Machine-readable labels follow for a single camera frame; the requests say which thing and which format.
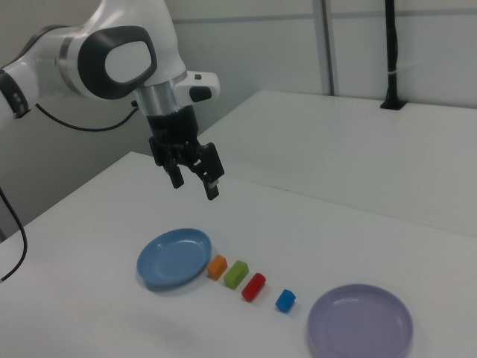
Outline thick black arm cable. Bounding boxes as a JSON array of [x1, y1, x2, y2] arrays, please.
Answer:
[[0, 100, 141, 283]]

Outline black camera pole with clamp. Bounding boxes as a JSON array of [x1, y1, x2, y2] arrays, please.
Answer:
[[379, 0, 406, 111]]

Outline blue block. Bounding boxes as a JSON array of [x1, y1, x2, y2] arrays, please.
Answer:
[[274, 288, 297, 314]]

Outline black cable strap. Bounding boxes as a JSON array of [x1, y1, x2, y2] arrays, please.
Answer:
[[0, 69, 31, 119]]

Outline red cylinder block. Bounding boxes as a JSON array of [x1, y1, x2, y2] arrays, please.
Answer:
[[241, 272, 267, 302]]

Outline purple plate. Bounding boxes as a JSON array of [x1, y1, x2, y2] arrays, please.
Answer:
[[306, 283, 414, 358]]

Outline green block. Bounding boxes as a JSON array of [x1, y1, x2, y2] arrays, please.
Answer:
[[224, 260, 250, 289]]

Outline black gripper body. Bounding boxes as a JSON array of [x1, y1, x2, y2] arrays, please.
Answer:
[[146, 105, 203, 150]]

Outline orange block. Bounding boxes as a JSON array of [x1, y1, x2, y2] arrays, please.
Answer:
[[206, 254, 228, 280]]

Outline blue plate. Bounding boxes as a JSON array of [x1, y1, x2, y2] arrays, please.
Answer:
[[136, 227, 213, 288]]

